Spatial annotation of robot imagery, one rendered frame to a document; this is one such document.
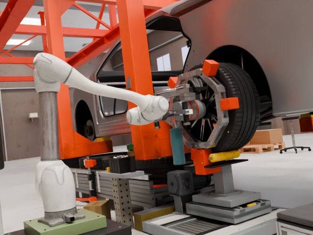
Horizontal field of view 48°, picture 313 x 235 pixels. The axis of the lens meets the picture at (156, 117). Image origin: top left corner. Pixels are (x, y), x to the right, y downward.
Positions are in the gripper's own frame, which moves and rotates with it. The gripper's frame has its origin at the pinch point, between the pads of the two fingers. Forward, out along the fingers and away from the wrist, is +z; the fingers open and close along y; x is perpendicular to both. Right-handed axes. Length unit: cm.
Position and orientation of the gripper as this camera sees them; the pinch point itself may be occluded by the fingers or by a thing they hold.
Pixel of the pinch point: (186, 112)
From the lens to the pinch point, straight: 219.4
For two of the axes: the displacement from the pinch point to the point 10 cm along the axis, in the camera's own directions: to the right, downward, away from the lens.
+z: 8.3, -0.7, 5.5
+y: 5.4, -0.9, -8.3
